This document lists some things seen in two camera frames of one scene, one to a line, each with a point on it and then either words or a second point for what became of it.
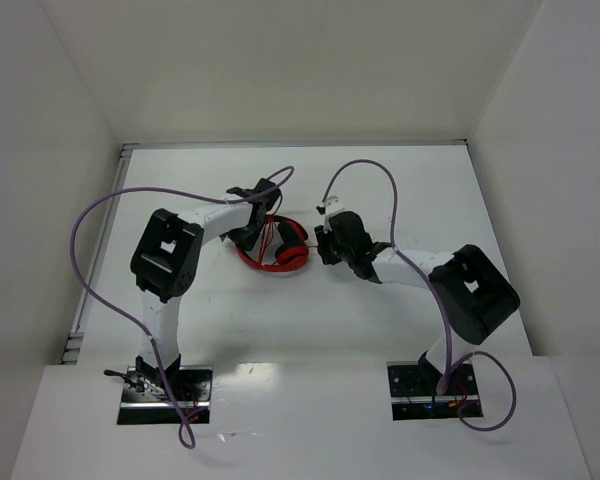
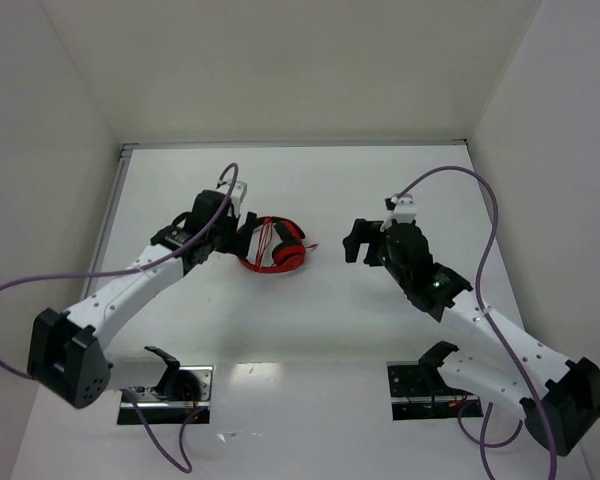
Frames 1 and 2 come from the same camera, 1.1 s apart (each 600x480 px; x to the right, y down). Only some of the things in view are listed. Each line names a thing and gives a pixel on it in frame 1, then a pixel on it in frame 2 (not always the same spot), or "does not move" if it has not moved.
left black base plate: (146, 405) does not move
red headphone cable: (271, 219) does not move
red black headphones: (294, 250) does not move
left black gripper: (245, 235) to (236, 236)
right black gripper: (323, 238) to (364, 231)
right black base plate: (414, 394) does not move
